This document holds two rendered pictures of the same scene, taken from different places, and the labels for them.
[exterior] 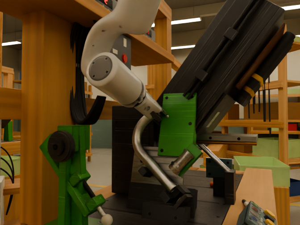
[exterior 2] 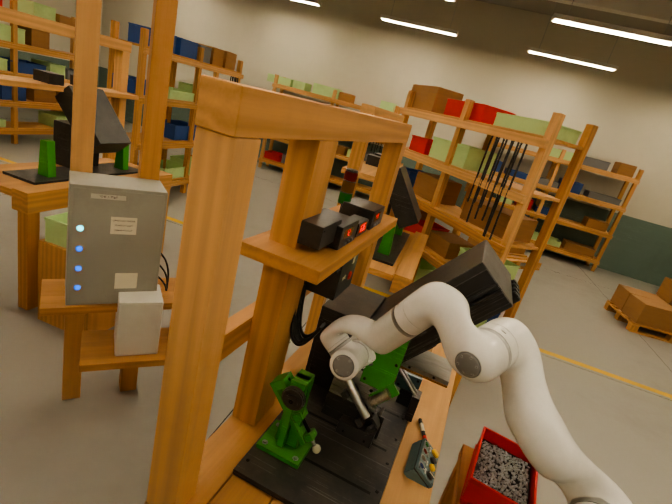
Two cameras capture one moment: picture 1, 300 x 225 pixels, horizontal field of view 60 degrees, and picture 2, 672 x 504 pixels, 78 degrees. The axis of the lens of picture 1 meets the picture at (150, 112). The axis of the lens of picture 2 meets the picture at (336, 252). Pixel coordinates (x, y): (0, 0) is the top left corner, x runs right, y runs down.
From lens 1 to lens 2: 0.93 m
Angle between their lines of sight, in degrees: 22
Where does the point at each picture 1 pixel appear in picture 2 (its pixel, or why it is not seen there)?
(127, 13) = (378, 348)
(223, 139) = (420, 372)
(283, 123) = (504, 249)
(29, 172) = (249, 385)
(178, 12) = not seen: outside the picture
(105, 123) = not seen: hidden behind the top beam
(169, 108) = not seen: hidden behind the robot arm
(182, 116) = (391, 356)
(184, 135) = (388, 373)
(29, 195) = (246, 401)
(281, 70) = (531, 180)
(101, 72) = (343, 371)
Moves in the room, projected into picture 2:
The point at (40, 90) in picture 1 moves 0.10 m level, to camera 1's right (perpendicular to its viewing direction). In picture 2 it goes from (274, 329) to (305, 335)
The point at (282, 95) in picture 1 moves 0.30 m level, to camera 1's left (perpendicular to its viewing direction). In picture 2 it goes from (518, 214) to (485, 205)
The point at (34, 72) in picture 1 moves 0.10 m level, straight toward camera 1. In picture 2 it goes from (270, 310) to (280, 328)
